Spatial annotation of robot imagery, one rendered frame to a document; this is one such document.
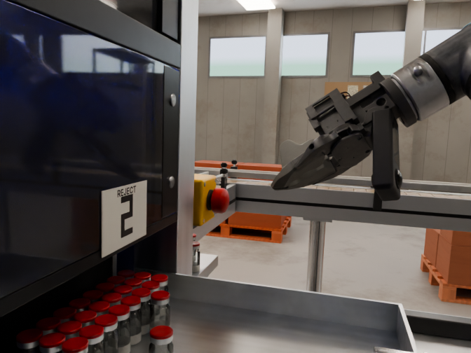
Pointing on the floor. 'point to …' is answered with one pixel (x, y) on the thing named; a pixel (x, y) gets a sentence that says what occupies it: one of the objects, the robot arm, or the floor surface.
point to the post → (188, 81)
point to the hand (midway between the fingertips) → (281, 187)
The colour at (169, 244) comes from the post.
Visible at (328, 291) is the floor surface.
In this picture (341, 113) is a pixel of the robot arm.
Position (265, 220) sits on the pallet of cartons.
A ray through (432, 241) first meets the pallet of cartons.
